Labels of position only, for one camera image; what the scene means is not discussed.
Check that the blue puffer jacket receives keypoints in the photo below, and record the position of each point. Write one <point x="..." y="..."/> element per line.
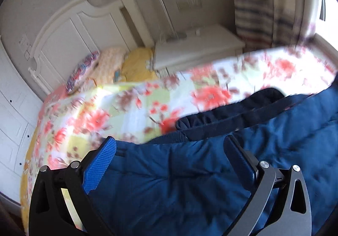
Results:
<point x="184" y="172"/>

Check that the white nightstand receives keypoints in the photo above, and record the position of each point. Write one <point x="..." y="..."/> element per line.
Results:
<point x="195" y="49"/>

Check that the white bed headboard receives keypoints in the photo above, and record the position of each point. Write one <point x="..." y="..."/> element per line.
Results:
<point x="79" y="27"/>

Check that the white wardrobe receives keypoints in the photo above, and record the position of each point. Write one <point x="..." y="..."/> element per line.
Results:
<point x="13" y="119"/>

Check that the yellow blanket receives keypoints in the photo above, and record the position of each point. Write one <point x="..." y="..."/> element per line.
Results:
<point x="137" y="64"/>

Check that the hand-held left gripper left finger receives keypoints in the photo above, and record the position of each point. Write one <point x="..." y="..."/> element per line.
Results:
<point x="99" y="164"/>

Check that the white wall conduit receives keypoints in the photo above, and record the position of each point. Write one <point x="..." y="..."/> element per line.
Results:
<point x="162" y="6"/>

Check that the wall label sticker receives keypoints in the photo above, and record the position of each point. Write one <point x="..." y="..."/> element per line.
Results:
<point x="24" y="47"/>

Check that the peach patterned pillow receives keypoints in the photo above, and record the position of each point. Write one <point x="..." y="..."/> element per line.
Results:
<point x="108" y="64"/>

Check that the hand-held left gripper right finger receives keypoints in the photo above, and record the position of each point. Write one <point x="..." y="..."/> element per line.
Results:
<point x="241" y="164"/>

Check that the colourful patterned pillow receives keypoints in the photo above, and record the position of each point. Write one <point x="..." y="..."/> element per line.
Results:
<point x="79" y="75"/>

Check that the floral bed sheet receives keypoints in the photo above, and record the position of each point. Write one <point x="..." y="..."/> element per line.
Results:
<point x="105" y="109"/>

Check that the striped curtain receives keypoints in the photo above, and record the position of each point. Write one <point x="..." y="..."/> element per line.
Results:
<point x="253" y="14"/>

